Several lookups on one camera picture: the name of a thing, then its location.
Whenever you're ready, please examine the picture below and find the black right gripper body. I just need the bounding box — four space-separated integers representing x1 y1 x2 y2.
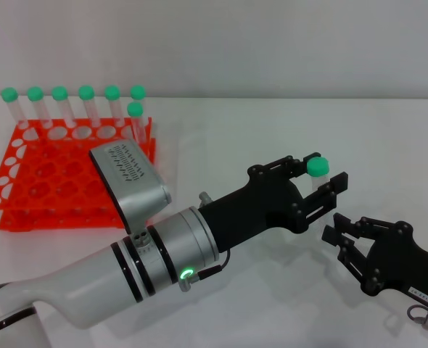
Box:
361 223 428 302

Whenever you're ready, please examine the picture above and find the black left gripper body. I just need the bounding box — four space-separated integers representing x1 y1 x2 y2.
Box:
199 163 303 254

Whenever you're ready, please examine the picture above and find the green-capped clear test tube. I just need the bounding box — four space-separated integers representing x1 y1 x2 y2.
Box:
26 85 54 130
305 157 337 225
126 101 149 143
51 85 76 130
1 86 30 131
131 83 147 107
78 84 102 128
104 84 126 128

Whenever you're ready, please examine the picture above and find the orange plastic test tube rack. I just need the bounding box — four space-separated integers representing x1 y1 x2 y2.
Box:
0 116 157 232

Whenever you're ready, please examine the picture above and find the left wrist cable with plug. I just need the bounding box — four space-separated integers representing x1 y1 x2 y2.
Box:
179 249 231 293

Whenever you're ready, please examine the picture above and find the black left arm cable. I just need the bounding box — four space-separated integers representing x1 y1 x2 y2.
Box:
0 306 37 329

